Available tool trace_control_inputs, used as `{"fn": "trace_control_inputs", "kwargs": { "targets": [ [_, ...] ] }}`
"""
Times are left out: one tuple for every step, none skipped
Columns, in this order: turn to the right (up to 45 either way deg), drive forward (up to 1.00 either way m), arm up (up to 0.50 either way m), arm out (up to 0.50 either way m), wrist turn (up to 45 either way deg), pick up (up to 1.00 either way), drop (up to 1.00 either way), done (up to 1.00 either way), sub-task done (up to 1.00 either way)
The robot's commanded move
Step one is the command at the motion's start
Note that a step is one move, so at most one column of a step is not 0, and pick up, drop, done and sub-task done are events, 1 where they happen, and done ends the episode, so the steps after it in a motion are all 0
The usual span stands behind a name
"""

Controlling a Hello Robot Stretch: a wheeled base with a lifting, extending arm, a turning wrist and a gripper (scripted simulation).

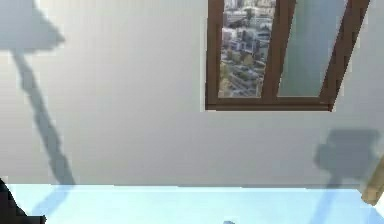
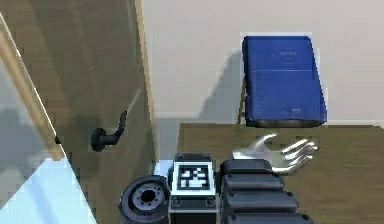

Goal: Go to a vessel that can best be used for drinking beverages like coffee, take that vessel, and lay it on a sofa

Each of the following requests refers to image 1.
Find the black furniture piece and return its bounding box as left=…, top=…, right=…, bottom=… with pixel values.
left=0, top=178, right=47, bottom=224

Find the tan wooden furniture piece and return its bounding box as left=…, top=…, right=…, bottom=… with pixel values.
left=361, top=153, right=384, bottom=206

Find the brown framed window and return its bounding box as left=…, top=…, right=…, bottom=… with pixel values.
left=204, top=0, right=372, bottom=112

